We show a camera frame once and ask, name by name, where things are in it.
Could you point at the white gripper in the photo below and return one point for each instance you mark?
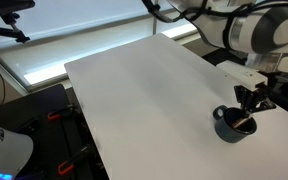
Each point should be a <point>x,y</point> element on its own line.
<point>250,79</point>

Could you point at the white Expo dry-erase marker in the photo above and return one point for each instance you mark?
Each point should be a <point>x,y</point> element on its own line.
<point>240,122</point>

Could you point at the dark teal ceramic mug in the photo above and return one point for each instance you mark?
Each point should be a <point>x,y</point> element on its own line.
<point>226,124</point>

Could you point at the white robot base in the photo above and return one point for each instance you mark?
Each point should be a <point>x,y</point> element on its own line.
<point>15,151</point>

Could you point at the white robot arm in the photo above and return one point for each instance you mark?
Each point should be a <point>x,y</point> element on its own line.
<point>255,28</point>

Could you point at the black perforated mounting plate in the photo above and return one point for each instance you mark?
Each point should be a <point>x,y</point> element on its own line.
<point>54,141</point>

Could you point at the lower black orange clamp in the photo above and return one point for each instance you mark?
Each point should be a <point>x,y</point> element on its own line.
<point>69,164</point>

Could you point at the black orange clamp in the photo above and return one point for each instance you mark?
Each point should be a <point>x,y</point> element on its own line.
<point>69,164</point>
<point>57,114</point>

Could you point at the upper black orange clamp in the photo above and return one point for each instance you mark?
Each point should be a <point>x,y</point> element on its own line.
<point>57,114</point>

